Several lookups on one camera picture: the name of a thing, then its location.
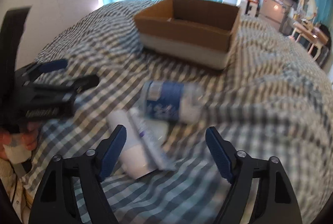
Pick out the white purple cream tube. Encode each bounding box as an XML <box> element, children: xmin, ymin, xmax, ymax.
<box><xmin>128</xmin><ymin>108</ymin><xmax>175</xmax><ymax>171</ymax></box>

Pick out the white cylindrical device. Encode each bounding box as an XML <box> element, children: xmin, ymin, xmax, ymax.
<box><xmin>107</xmin><ymin>110</ymin><xmax>157</xmax><ymax>179</ymax></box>

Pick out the clear floss pick jar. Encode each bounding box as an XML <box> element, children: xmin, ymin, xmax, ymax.
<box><xmin>139</xmin><ymin>80</ymin><xmax>204</xmax><ymax>124</ymax></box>

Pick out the left human hand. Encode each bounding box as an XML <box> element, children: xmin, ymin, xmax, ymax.
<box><xmin>1</xmin><ymin>122</ymin><xmax>40</xmax><ymax>161</ymax></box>

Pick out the checkered bed quilt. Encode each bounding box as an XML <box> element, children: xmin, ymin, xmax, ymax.
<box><xmin>20</xmin><ymin>0</ymin><xmax>332</xmax><ymax>223</ymax></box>

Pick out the open cardboard box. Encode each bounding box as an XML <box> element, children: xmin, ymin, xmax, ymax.
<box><xmin>134</xmin><ymin>0</ymin><xmax>240</xmax><ymax>71</ymax></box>

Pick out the wooden dressing table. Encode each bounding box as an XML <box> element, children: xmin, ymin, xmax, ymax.
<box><xmin>289</xmin><ymin>22</ymin><xmax>328</xmax><ymax>61</ymax></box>

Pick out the white suitcase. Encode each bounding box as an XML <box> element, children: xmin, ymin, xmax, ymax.
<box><xmin>236</xmin><ymin>0</ymin><xmax>260</xmax><ymax>17</ymax></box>

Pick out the oval vanity mirror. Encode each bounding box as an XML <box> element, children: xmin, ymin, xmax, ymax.
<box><xmin>297</xmin><ymin>0</ymin><xmax>317</xmax><ymax>21</ymax></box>

